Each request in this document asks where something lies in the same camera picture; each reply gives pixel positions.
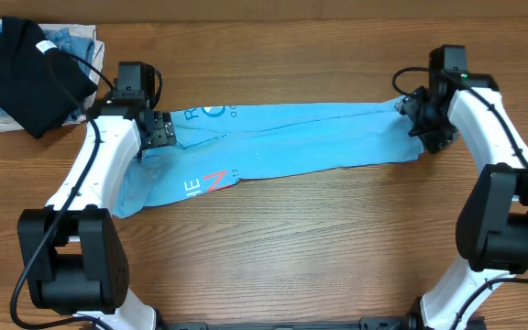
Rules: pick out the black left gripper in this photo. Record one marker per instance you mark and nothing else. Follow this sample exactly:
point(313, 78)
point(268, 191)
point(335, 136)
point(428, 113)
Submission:
point(165, 133)

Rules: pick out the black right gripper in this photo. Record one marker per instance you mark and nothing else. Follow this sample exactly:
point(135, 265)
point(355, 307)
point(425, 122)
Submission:
point(437, 139)

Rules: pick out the light blue t-shirt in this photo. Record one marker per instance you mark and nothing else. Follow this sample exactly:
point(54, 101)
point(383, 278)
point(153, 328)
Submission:
point(220, 146)

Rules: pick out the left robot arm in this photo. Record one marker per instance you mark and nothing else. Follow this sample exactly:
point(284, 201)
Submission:
point(75, 264)

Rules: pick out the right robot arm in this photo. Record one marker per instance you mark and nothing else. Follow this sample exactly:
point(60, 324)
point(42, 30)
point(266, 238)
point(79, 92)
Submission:
point(492, 228)

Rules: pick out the folded black shirt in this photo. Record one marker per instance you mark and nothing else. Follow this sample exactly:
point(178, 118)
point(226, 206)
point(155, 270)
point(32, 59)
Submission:
point(38, 89)

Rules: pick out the folded white cloth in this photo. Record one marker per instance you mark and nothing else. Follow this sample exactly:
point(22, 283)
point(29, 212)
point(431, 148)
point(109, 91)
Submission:
point(7, 123)

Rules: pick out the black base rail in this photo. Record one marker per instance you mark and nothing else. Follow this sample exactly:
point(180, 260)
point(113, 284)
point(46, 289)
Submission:
point(291, 325)

